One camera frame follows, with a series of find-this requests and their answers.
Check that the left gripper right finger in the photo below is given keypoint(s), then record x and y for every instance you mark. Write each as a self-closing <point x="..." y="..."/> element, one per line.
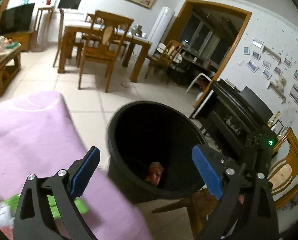
<point x="245" y="207"/>

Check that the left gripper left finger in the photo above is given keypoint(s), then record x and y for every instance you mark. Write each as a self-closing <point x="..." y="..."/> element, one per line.
<point x="34" y="219"/>

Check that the black round trash bin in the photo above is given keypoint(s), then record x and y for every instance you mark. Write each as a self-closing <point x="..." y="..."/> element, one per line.
<point x="143" y="132"/>

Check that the green wrapper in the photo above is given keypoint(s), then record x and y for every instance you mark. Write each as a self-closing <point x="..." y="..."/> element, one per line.
<point x="82" y="207"/>

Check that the wooden chair by piano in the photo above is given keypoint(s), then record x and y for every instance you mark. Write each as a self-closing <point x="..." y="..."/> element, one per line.
<point x="283" y="174"/>

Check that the purple tablecloth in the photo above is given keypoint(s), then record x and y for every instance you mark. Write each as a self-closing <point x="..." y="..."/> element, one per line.
<point x="37" y="136"/>

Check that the black upright piano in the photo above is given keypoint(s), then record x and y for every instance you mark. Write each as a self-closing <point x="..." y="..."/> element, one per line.
<point x="229" y="115"/>

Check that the wooden coffee table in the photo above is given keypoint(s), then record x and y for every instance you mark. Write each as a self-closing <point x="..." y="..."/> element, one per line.
<point x="10" y="66"/>

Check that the tall wooden plant stand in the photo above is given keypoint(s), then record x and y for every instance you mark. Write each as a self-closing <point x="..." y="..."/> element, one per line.
<point x="41" y="27"/>

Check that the wooden dining chair front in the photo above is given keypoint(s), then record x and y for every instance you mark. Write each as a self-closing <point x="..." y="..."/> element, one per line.
<point x="104" y="41"/>

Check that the black flat television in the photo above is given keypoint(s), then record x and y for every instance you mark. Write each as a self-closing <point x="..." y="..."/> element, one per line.
<point x="16" y="19"/>

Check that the white standing air conditioner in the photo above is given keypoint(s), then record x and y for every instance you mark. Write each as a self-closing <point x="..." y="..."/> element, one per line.
<point x="159" y="28"/>

